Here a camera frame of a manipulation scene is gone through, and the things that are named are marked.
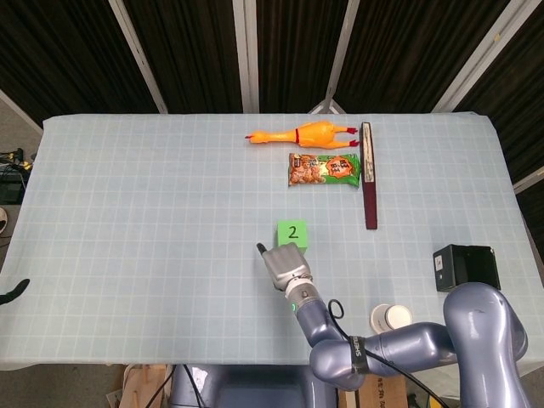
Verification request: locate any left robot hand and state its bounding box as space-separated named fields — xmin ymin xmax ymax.
xmin=0 ymin=278 xmax=31 ymax=305

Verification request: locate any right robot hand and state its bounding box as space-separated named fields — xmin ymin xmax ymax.
xmin=256 ymin=241 xmax=312 ymax=293

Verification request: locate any green numbered cube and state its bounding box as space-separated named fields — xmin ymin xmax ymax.
xmin=274 ymin=219 xmax=309 ymax=256

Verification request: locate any green orange snack bag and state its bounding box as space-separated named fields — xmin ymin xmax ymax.
xmin=287 ymin=152 xmax=362 ymax=189

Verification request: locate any black electronic device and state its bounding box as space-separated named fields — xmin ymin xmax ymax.
xmin=0 ymin=166 xmax=29 ymax=205

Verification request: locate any dark maroon book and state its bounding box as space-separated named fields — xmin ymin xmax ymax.
xmin=360 ymin=122 xmax=379 ymax=231

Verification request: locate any white plastic jar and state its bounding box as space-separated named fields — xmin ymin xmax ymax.
xmin=369 ymin=302 xmax=413 ymax=336

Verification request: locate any blue-grey robot torso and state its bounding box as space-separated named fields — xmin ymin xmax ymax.
xmin=169 ymin=364 xmax=324 ymax=408

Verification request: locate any yellow rubber chicken toy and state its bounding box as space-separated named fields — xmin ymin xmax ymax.
xmin=244 ymin=120 xmax=360 ymax=150

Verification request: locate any light blue grid tablecloth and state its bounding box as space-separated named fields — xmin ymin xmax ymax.
xmin=0 ymin=110 xmax=544 ymax=371

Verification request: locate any black open box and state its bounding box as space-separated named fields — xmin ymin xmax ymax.
xmin=433 ymin=243 xmax=502 ymax=293

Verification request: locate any brown cardboard box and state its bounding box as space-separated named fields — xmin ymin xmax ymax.
xmin=337 ymin=372 xmax=410 ymax=408

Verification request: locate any dark brown curtain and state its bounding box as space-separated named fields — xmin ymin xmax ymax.
xmin=0 ymin=0 xmax=544 ymax=239

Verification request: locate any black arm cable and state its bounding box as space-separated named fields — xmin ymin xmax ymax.
xmin=326 ymin=298 xmax=447 ymax=408

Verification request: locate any black printed arm strap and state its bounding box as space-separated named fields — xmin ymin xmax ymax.
xmin=348 ymin=334 xmax=369 ymax=376

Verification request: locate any yellow black cable bundle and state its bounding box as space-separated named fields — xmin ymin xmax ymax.
xmin=0 ymin=147 xmax=36 ymax=172

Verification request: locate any light wooden frame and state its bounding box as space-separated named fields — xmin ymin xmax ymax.
xmin=105 ymin=364 xmax=175 ymax=408

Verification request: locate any white metal frame post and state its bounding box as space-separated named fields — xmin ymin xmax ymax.
xmin=108 ymin=0 xmax=168 ymax=114
xmin=512 ymin=166 xmax=544 ymax=193
xmin=232 ymin=0 xmax=260 ymax=114
xmin=432 ymin=0 xmax=522 ymax=113
xmin=309 ymin=0 xmax=361 ymax=114

